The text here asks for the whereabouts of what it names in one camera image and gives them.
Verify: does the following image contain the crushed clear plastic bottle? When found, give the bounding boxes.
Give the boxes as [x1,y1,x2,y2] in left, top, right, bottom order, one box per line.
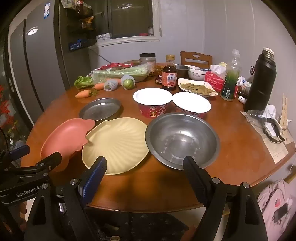
[246,110,268,129]

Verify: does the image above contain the blue box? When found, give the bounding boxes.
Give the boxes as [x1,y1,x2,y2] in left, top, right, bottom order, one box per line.
[69,40,82,52]

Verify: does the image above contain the pink cloth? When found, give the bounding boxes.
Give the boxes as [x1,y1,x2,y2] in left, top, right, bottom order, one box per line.
[256,179,296,241]

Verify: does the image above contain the grey wall cable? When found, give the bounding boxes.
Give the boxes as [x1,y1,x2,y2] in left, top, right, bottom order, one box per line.
[89,46,110,64]

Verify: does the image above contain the person's left hand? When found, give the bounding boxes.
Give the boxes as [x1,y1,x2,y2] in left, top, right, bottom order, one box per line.
[19,201,28,230]

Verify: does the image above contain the grey refrigerator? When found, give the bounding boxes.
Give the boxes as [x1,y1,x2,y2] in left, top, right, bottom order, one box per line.
[9,0,71,131]

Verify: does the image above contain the plate of green vegetables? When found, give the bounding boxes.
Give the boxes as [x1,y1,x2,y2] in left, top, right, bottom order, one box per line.
[177,78,218,97]

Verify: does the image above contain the crumpled white tissue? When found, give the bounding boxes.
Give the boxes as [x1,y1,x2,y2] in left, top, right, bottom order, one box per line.
[265,104,277,119]

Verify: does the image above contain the black thermos flask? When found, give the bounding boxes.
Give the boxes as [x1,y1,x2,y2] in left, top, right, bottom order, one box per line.
[244,47,277,113]

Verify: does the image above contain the black fridge side rack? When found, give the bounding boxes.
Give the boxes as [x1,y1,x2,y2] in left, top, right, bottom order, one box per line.
[60,0,96,52]

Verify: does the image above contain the black handled tool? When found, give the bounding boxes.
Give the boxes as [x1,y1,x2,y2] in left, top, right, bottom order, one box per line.
[262,117,286,143]

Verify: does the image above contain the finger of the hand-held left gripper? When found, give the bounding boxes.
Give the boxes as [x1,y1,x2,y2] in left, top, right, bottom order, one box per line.
[0,145,30,163]
[36,152,63,173]

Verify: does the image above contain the glass chili sauce jar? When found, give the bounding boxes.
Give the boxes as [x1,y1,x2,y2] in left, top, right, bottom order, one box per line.
[154,65,166,85]

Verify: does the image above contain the large steel bowl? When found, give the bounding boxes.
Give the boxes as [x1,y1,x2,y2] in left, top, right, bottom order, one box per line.
[145,112,221,171]

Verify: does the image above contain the sauce bottle with red label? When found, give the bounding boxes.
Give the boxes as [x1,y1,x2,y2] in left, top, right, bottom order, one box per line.
[162,55,178,91]

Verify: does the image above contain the carrot with green top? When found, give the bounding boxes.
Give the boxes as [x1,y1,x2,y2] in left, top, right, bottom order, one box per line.
[75,89,99,99]

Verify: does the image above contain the small metal pot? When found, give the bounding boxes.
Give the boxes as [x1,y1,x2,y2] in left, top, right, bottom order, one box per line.
[174,65,190,78]

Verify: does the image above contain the pink plastic plate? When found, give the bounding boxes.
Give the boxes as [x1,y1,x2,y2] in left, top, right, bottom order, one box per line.
[40,118,96,172]

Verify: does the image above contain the fruit in foam net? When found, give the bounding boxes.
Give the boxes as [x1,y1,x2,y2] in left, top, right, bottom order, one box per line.
[104,79,119,91]
[121,75,136,90]

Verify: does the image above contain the black phone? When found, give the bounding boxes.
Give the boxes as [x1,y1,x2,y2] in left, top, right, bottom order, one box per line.
[271,203,290,221]

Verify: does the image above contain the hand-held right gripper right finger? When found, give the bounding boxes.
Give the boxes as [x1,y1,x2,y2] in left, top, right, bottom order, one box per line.
[183,156,269,241]

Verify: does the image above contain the white ceramic bowl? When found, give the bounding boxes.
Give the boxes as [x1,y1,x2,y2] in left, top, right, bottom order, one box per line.
[187,69,208,82]

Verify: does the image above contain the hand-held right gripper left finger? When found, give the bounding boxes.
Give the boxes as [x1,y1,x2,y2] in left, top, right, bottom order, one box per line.
[23,156,108,241]

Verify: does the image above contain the red snack bag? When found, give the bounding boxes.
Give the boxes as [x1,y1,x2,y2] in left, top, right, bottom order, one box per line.
[100,62,135,71]

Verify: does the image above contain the celery in plastic bag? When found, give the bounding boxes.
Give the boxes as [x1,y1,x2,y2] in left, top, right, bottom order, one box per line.
[74,64,151,90]

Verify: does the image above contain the white box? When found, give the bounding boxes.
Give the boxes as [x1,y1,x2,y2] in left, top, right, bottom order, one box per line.
[96,33,112,42]

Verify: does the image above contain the red tissue box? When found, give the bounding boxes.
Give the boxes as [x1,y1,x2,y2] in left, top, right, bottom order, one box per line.
[204,65,238,98]

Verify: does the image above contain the wooden chair with cutout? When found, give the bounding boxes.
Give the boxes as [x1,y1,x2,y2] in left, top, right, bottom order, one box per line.
[180,51,213,69]

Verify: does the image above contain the paper sheet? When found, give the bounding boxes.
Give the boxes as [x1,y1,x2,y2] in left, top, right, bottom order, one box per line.
[240,111,290,163]

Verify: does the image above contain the window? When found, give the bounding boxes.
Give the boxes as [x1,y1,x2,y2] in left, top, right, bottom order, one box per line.
[94,0,160,48]

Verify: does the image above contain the wooden sticks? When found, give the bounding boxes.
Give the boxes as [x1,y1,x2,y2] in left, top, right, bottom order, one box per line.
[278,94,290,131]

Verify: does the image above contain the yellow shell-shaped plate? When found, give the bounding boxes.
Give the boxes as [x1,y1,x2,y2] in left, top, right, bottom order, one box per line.
[82,117,151,175]

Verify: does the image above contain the shallow metal plate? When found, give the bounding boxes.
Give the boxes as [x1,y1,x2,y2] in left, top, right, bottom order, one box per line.
[79,98,122,121]

